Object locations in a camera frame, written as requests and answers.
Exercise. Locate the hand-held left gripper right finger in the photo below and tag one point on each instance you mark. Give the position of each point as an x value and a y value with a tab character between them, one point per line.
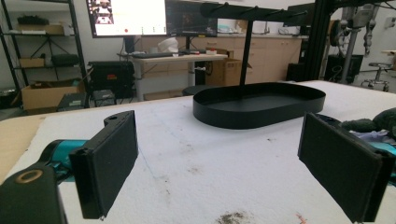
339	161

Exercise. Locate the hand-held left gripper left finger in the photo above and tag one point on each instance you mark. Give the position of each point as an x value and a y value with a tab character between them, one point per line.
106	161

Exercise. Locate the pale purple cloth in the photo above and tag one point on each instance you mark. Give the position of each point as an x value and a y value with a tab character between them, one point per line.
370	136

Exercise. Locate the dark green plush toy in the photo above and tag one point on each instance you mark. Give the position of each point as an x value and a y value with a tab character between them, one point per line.
384	122

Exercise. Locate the small black equipment box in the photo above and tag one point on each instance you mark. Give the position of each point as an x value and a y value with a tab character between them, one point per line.
72	102
104	97

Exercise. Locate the large black equipment case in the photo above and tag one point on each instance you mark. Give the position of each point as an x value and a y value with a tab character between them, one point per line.
110	76

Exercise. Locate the white felt table mat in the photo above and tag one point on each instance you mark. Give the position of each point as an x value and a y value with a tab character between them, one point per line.
193	155

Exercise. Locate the wide low cardboard box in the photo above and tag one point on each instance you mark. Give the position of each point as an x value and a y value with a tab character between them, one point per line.
46	95

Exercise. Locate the metal stool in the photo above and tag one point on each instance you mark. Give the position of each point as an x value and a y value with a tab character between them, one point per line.
378	74

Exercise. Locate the black hook stand with oval tray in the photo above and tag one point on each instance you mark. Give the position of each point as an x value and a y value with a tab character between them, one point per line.
258	102

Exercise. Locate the grey metal stand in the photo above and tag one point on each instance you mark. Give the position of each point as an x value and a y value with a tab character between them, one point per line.
350	49

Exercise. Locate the black keyboard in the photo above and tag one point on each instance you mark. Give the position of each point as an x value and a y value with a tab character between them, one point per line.
154	55

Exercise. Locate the wooden cabinet row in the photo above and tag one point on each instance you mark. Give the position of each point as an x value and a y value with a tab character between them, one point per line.
274	59

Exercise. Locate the light wooden desk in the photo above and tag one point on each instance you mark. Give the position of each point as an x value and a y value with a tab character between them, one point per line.
174	60

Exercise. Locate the black metal shelf rack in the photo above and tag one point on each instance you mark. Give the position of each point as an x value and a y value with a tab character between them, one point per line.
74	37

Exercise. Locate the white bag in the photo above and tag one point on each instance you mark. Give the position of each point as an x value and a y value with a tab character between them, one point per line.
168	45

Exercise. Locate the cardboard box with open flaps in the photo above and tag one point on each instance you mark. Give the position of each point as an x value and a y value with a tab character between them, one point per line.
225	71

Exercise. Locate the bright computer monitor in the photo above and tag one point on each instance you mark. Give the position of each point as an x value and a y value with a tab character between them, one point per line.
134	17

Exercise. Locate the dark computer monitor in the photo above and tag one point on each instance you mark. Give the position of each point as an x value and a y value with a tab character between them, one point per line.
190	18

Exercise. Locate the black metal frame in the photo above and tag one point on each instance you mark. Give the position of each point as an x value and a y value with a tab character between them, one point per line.
317	40

